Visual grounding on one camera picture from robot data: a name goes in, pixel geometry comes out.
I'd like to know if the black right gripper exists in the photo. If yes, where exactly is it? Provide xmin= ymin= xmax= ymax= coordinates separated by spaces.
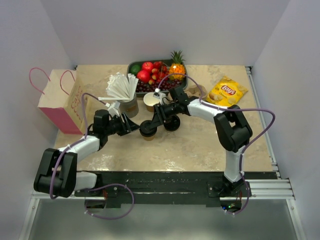
xmin=150 ymin=102 xmax=179 ymax=130

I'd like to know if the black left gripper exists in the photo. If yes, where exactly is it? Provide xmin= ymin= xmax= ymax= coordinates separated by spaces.
xmin=105 ymin=112 xmax=141 ymax=137

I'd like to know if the black coffee cup lid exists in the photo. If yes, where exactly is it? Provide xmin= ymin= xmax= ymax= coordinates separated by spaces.
xmin=139 ymin=120 xmax=157 ymax=138

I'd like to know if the brown paper coffee cup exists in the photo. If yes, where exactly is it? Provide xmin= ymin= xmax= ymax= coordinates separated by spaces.
xmin=143 ymin=134 xmax=156 ymax=141

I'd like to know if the brown pulp cup carrier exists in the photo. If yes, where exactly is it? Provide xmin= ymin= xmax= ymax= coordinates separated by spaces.
xmin=185 ymin=84 xmax=208 ymax=99

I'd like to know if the pink white paper bag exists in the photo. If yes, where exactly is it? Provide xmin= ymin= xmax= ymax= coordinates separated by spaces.
xmin=35 ymin=69 xmax=87 ymax=135

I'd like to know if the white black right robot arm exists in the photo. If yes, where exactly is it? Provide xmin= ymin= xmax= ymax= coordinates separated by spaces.
xmin=140 ymin=86 xmax=253 ymax=197

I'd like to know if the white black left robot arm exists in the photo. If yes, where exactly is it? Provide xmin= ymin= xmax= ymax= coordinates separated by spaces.
xmin=33 ymin=109 xmax=140 ymax=199

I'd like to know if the black cup lid stack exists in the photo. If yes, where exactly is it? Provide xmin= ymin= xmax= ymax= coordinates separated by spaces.
xmin=163 ymin=115 xmax=181 ymax=132

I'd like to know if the grey metal straw holder cup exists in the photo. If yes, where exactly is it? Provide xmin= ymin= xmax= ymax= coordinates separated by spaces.
xmin=119 ymin=93 xmax=139 ymax=118

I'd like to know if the purple grape bunch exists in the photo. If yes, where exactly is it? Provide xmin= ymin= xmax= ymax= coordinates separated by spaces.
xmin=135 ymin=80 xmax=182 ymax=93

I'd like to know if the white wrapped straw bundle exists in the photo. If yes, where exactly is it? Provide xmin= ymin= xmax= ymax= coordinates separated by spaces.
xmin=98 ymin=72 xmax=139 ymax=102

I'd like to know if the dark green fruit tray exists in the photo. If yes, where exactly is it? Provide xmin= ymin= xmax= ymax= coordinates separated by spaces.
xmin=127 ymin=59 xmax=188 ymax=98

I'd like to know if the red apple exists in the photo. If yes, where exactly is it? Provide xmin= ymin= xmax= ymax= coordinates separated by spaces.
xmin=136 ymin=70 xmax=151 ymax=83
xmin=141 ymin=61 xmax=154 ymax=73

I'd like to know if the red cherry cluster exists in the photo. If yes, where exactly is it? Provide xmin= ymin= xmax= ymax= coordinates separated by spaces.
xmin=148 ymin=61 xmax=169 ymax=85

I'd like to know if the green lime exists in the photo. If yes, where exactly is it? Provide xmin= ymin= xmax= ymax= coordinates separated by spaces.
xmin=130 ymin=64 xmax=142 ymax=76

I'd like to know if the orange pineapple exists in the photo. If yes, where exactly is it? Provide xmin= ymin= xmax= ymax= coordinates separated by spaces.
xmin=169 ymin=50 xmax=186 ymax=81

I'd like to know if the yellow chips bag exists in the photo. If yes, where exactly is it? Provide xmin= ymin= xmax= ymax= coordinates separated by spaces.
xmin=205 ymin=75 xmax=248 ymax=107

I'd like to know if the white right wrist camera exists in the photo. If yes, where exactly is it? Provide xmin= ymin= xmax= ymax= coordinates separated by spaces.
xmin=153 ymin=88 xmax=166 ymax=104

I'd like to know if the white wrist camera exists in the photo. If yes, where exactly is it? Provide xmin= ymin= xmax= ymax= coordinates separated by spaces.
xmin=105 ymin=101 xmax=121 ymax=117
xmin=153 ymin=88 xmax=166 ymax=104

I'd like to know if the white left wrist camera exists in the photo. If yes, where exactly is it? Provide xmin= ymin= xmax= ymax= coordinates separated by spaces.
xmin=105 ymin=101 xmax=121 ymax=117

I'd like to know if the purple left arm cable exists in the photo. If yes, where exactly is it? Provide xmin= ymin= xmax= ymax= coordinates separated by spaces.
xmin=49 ymin=92 xmax=111 ymax=200

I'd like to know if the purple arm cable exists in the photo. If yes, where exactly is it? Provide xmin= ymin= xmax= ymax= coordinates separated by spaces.
xmin=156 ymin=73 xmax=277 ymax=216
xmin=49 ymin=92 xmax=111 ymax=200

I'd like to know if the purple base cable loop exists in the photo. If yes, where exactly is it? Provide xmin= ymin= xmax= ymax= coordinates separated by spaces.
xmin=84 ymin=183 xmax=136 ymax=221

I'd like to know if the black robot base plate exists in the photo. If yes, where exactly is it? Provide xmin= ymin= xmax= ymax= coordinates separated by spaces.
xmin=73 ymin=170 xmax=278 ymax=209

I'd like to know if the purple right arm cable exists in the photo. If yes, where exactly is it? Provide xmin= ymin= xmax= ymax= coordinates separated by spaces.
xmin=156 ymin=73 xmax=277 ymax=216

